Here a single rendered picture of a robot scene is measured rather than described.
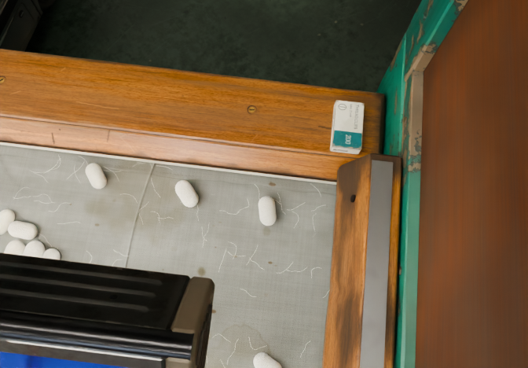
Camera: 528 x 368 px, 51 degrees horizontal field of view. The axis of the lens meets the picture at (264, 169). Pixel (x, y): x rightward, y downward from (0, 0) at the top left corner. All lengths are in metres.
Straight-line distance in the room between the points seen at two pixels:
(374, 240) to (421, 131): 0.12
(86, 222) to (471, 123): 0.45
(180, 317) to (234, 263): 0.37
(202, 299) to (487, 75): 0.26
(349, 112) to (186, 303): 0.42
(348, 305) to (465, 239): 0.17
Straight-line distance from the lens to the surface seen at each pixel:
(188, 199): 0.66
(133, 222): 0.68
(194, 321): 0.29
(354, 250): 0.57
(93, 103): 0.72
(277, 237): 0.67
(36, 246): 0.69
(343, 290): 0.57
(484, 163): 0.42
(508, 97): 0.40
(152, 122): 0.69
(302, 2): 1.71
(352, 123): 0.67
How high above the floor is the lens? 1.39
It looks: 72 degrees down
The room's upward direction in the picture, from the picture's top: 5 degrees clockwise
